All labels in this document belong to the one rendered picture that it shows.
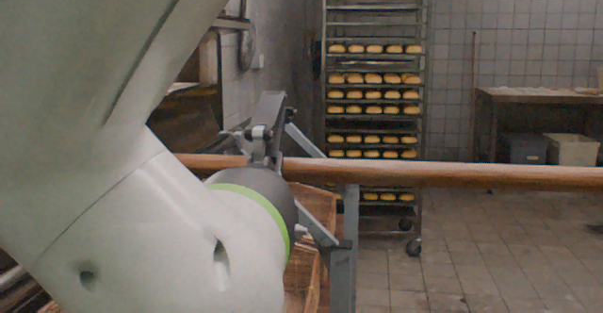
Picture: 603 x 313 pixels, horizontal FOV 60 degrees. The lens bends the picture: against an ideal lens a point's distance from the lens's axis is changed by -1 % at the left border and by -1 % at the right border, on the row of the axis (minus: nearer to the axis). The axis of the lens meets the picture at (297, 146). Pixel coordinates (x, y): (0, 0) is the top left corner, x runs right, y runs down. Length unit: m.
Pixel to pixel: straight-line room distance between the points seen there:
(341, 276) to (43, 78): 0.90
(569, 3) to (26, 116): 5.77
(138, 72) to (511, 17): 5.58
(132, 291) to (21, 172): 0.08
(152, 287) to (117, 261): 0.02
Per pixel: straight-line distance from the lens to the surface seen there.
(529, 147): 5.18
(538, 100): 4.96
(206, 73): 2.20
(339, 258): 1.05
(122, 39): 0.20
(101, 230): 0.27
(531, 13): 5.80
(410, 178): 0.62
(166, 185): 0.28
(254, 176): 0.41
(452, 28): 5.64
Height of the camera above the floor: 1.34
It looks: 11 degrees down
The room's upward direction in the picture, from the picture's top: straight up
